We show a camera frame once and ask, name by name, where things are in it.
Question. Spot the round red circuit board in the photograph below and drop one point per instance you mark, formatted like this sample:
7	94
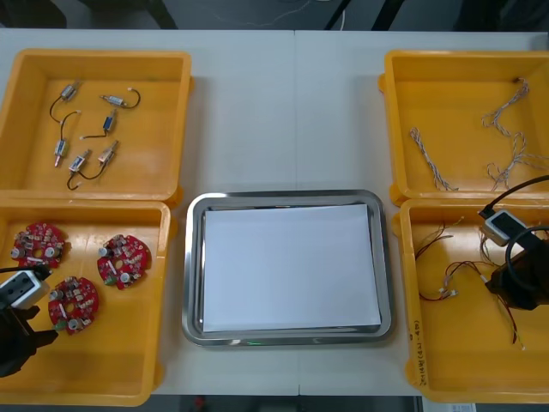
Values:
128	251
86	296
26	262

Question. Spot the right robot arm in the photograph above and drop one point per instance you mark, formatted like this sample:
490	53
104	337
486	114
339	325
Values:
502	225

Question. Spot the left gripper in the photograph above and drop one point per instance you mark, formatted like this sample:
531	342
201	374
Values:
10	347

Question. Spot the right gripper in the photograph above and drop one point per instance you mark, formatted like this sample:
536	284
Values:
527	279

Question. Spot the steel tray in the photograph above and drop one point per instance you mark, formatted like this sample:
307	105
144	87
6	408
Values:
191	257

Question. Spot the blue label metal solenoid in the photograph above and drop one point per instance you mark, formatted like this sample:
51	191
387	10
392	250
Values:
109	122

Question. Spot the yellow-orange plastic bin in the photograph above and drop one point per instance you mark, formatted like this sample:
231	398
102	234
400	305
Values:
107	356
450	107
463	352
141	163

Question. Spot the white paper sheet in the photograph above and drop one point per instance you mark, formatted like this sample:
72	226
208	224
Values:
291	266

